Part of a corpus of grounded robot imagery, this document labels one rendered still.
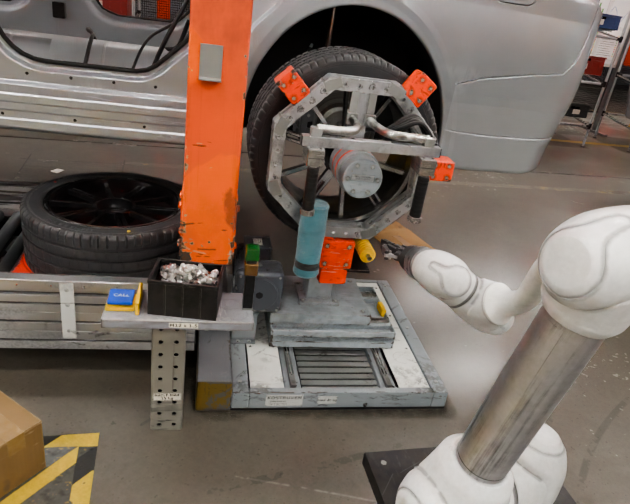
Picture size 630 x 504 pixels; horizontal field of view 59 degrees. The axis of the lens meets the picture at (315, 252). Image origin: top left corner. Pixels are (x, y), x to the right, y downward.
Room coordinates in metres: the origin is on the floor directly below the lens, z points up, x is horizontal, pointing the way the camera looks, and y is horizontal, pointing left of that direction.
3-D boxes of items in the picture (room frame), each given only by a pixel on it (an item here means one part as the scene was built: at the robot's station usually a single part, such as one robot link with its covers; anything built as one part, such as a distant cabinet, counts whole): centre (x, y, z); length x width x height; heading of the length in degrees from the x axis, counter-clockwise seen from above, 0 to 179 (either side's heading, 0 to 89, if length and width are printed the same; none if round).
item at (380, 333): (2.00, -0.08, 0.13); 0.50 x 0.36 x 0.10; 103
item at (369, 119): (1.73, -0.19, 1.03); 0.19 x 0.18 x 0.11; 13
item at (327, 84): (1.82, -0.07, 0.85); 0.54 x 0.07 x 0.54; 103
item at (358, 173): (1.75, -0.09, 0.85); 0.21 x 0.14 x 0.14; 13
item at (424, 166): (1.66, -0.28, 0.93); 0.09 x 0.05 x 0.05; 13
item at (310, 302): (1.99, -0.03, 0.32); 0.40 x 0.30 x 0.28; 103
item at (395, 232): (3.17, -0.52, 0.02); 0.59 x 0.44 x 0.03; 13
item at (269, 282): (1.96, 0.22, 0.26); 0.42 x 0.18 x 0.35; 13
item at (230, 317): (1.42, 0.37, 0.44); 0.43 x 0.17 x 0.03; 103
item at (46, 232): (1.99, 0.80, 0.39); 0.66 x 0.66 x 0.24
